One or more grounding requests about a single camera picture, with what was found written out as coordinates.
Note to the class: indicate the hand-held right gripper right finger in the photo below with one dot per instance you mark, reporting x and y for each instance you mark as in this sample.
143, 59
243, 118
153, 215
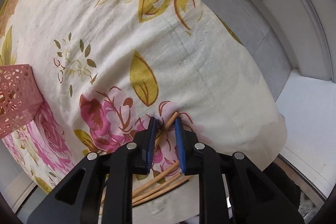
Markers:
181, 146

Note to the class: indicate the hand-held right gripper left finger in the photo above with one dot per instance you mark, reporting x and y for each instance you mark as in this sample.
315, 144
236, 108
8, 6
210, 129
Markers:
151, 141

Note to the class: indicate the pink perforated utensil holder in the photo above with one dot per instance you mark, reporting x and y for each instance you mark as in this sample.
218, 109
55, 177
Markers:
18, 98

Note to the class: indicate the floral tablecloth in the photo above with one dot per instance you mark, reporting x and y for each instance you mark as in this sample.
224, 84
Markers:
105, 29

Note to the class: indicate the white cabinet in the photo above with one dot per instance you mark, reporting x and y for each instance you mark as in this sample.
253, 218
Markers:
283, 24

